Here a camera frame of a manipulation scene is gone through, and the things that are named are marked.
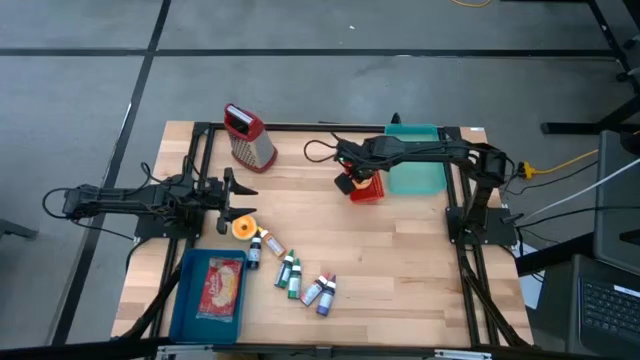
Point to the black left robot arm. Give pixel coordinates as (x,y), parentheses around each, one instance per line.
(125,197)

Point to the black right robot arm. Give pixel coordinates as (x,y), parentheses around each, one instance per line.
(425,148)

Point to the orange toy donut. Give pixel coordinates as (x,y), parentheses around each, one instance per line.
(237,230)

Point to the silver metal bracket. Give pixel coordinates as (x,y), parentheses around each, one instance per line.
(462,354)
(182,352)

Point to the blue plastic bin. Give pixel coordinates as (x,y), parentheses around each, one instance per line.
(182,300)

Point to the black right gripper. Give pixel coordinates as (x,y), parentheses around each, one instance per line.
(357,152)

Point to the black desk leg frame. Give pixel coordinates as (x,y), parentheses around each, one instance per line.
(607,50)

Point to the red plastic basket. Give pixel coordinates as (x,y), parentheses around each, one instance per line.
(372,194)

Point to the teal plastic bin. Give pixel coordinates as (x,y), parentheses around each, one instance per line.
(417,177)

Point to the orange food colouring bottle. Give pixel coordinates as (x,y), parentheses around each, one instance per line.
(273,243)

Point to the purple food colouring bottle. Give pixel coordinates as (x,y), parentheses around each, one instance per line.
(326,300)

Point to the small black mount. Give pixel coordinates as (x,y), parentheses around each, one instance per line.
(395,119)

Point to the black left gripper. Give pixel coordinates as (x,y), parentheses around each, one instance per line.
(227,200)

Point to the red snack packet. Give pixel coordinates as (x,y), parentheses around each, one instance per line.
(220,290)

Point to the dark laptop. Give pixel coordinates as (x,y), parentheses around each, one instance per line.
(607,310)

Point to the black table frame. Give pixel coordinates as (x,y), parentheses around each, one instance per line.
(470,300)

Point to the red food colouring bottle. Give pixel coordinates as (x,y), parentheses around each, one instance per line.
(313,292)

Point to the black food colouring bottle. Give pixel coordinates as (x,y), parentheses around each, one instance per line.
(255,252)

